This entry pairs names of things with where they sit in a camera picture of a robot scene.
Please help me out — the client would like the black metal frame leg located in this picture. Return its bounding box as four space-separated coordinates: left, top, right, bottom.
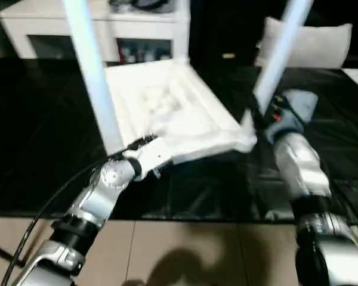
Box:
0 237 22 263

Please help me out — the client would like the grey pillow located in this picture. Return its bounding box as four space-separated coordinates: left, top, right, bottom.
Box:
254 15 354 69

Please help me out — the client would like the black cabinet with gold label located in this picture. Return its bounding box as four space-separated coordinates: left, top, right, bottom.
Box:
189 0 270 69

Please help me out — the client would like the grey round pot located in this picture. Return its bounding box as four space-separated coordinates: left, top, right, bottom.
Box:
130 0 180 13

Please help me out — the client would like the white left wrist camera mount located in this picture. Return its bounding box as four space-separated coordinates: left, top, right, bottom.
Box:
123 142 174 183

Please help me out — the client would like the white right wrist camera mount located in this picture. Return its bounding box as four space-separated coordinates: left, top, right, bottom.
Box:
267 88 319 141

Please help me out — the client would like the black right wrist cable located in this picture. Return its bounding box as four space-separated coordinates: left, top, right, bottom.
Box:
282 96 358 240

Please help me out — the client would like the white plastic table top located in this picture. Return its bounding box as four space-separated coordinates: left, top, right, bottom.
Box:
102 58 258 165

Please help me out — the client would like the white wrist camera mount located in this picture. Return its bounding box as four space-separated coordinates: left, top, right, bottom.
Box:
267 88 319 141
123 142 174 183

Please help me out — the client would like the white sideboard cabinet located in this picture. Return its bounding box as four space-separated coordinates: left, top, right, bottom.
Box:
0 4 192 66

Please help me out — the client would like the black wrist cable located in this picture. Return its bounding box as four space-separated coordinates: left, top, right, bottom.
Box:
4 133 159 286
282 96 358 240

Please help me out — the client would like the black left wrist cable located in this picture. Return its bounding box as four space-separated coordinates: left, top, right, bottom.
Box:
4 133 159 286

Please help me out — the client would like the black clutter on sideboard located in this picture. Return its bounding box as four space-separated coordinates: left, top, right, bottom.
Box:
108 0 132 13

